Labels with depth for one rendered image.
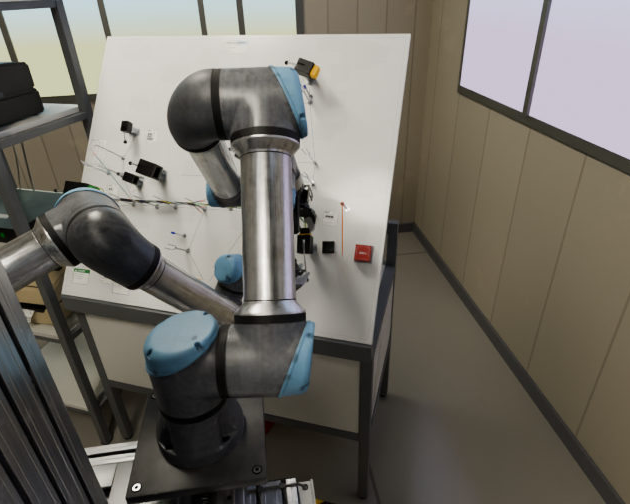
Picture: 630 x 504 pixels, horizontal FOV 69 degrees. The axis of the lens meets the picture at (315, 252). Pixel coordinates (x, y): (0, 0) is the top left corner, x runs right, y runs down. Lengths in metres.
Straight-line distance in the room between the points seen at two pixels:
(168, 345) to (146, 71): 1.41
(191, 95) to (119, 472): 0.69
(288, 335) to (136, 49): 1.54
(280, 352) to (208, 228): 1.00
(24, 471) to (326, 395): 1.25
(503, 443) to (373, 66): 1.74
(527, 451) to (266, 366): 1.87
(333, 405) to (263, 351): 1.07
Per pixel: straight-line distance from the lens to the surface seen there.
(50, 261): 0.99
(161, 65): 1.95
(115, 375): 2.18
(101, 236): 0.88
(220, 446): 0.84
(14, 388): 0.58
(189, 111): 0.79
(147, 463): 0.89
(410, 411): 2.45
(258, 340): 0.70
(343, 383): 1.65
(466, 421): 2.47
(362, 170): 1.52
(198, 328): 0.73
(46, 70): 3.57
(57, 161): 3.75
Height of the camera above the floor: 1.84
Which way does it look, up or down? 30 degrees down
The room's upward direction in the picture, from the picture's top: 2 degrees counter-clockwise
